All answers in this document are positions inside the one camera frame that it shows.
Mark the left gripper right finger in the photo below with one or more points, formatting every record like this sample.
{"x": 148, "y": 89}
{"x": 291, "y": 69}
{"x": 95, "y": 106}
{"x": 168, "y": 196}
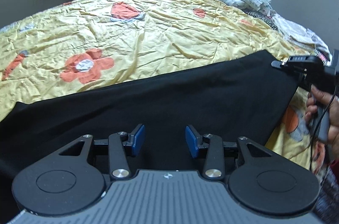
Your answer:
{"x": 193, "y": 140}

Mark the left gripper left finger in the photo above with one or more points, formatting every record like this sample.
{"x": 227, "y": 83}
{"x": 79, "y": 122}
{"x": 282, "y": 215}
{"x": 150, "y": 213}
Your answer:
{"x": 135, "y": 140}

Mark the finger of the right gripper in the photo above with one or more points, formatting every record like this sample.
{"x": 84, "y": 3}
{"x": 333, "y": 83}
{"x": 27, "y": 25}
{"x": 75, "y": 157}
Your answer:
{"x": 278, "y": 64}

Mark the black pants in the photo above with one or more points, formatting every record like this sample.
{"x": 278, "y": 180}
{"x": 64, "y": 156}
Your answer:
{"x": 242, "y": 97}

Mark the patterned sleeve forearm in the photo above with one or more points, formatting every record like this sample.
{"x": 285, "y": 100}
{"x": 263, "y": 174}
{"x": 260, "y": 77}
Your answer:
{"x": 326, "y": 207}

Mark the person right hand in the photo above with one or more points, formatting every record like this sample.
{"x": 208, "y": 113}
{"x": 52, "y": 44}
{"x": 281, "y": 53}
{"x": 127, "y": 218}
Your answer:
{"x": 327, "y": 99}

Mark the white printed blanket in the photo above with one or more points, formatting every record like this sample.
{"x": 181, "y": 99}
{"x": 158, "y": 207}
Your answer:
{"x": 291, "y": 31}

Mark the yellow floral bed sheet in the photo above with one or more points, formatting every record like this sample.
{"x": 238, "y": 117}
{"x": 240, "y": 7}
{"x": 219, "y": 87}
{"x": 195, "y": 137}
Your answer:
{"x": 90, "y": 44}

